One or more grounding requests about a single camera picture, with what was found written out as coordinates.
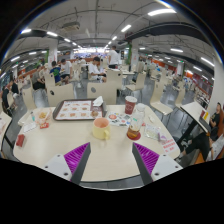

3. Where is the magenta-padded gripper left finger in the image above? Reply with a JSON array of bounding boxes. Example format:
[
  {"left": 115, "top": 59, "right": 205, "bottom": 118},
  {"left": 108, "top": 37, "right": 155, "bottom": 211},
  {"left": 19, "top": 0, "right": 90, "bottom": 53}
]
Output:
[{"left": 43, "top": 142, "right": 92, "bottom": 186}]

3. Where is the dark tray with paper liner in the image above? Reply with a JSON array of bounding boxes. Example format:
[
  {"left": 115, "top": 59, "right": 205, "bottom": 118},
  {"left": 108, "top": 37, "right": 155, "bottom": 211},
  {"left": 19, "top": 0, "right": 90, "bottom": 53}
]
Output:
[{"left": 52, "top": 98, "right": 108, "bottom": 122}]

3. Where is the person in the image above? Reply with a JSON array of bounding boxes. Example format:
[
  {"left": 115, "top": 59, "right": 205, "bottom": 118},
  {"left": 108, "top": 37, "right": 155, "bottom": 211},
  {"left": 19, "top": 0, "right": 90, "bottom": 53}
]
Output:
[
  {"left": 59, "top": 58, "right": 74, "bottom": 85},
  {"left": 9, "top": 79, "right": 20, "bottom": 96},
  {"left": 175, "top": 102, "right": 224, "bottom": 162},
  {"left": 49, "top": 60, "right": 63, "bottom": 85},
  {"left": 31, "top": 65, "right": 47, "bottom": 91},
  {"left": 87, "top": 56, "right": 108, "bottom": 83},
  {"left": 107, "top": 45, "right": 121, "bottom": 70},
  {"left": 1, "top": 85, "right": 13, "bottom": 112}
]

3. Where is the pale yellow mug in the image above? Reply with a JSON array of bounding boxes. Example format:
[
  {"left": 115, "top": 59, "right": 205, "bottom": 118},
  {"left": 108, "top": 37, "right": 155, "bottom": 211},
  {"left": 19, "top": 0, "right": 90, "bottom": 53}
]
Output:
[{"left": 92, "top": 117, "right": 112, "bottom": 141}]

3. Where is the red paper cup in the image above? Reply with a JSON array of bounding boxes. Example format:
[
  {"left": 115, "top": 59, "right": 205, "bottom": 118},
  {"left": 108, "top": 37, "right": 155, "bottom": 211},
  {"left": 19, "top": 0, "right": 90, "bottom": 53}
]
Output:
[{"left": 124, "top": 95, "right": 139, "bottom": 116}]

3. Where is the white leaflet with red print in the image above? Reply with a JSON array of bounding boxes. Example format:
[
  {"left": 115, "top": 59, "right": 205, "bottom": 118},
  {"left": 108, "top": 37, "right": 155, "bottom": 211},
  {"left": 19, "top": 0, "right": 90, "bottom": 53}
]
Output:
[{"left": 161, "top": 138, "right": 178, "bottom": 155}]

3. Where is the group of beige chairs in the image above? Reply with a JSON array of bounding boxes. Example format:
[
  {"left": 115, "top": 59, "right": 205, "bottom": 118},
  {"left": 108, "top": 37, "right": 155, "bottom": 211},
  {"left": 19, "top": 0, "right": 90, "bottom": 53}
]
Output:
[{"left": 19, "top": 64, "right": 188, "bottom": 117}]

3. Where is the group of ceiling lights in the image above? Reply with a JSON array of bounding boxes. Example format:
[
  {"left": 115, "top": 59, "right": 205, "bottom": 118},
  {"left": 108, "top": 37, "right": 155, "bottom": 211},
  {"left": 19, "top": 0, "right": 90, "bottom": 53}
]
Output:
[{"left": 9, "top": 7, "right": 215, "bottom": 73}]

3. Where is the colourful printed sticker sheet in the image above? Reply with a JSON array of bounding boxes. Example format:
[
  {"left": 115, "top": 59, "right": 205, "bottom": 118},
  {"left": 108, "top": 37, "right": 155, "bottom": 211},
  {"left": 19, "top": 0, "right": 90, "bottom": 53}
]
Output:
[{"left": 107, "top": 112, "right": 133, "bottom": 128}]

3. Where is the crumpled white napkin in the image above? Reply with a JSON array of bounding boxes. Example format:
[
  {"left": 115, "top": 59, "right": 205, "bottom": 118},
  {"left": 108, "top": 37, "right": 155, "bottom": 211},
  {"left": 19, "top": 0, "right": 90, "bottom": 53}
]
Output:
[{"left": 92, "top": 96, "right": 105, "bottom": 108}]

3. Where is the clear white-capped drink bottle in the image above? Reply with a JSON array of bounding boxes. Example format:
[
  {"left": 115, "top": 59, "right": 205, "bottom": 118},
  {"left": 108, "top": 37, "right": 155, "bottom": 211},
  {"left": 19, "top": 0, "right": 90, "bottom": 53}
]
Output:
[{"left": 126, "top": 103, "right": 147, "bottom": 140}]

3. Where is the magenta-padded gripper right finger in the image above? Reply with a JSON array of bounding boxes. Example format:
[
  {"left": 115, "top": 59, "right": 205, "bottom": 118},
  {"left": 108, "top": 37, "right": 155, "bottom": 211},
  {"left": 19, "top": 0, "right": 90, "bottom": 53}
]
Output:
[{"left": 131, "top": 142, "right": 184, "bottom": 186}]

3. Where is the ceiling air conditioner unit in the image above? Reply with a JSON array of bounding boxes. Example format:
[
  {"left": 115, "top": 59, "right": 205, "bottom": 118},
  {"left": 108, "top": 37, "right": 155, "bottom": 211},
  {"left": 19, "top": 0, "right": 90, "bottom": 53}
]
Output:
[{"left": 61, "top": 21, "right": 82, "bottom": 33}]

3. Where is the small red pouch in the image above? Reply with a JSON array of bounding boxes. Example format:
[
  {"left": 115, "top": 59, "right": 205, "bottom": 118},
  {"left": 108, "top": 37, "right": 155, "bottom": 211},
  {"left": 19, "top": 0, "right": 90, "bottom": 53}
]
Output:
[{"left": 15, "top": 133, "right": 27, "bottom": 148}]

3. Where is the neighbouring beige table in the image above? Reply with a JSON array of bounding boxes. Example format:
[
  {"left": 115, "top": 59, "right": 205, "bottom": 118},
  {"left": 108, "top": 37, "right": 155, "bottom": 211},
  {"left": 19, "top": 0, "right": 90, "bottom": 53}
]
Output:
[
  {"left": 0, "top": 111, "right": 13, "bottom": 158},
  {"left": 175, "top": 101, "right": 212, "bottom": 148}
]

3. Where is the clear plastic bag with food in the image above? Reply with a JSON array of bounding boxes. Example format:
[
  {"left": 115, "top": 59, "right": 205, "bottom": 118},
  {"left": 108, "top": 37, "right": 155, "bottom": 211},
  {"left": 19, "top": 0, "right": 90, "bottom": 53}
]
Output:
[{"left": 34, "top": 107, "right": 55, "bottom": 126}]

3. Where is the flat round red coaster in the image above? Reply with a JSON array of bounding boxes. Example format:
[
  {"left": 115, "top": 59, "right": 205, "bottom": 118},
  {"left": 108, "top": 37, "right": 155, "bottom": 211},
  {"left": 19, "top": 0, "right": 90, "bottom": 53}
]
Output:
[{"left": 126, "top": 131, "right": 142, "bottom": 141}]

